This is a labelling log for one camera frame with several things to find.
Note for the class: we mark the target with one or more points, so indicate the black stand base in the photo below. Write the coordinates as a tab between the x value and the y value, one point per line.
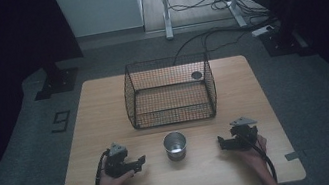
57	81
282	42

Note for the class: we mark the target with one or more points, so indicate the white power strip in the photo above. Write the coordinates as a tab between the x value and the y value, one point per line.
263	30

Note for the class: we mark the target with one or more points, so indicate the white cabinet panel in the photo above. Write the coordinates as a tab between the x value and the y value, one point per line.
97	5

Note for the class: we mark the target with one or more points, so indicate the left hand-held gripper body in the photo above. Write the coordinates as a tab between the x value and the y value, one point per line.
117	161

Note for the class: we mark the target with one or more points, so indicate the shiny metal cup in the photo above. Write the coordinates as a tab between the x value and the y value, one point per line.
175	147

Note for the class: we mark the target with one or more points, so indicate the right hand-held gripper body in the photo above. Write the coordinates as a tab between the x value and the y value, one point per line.
244	135

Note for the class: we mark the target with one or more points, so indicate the black round table grommet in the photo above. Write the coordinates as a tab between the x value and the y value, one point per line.
196	75

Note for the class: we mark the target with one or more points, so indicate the person's right hand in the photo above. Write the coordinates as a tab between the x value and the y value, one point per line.
255	155

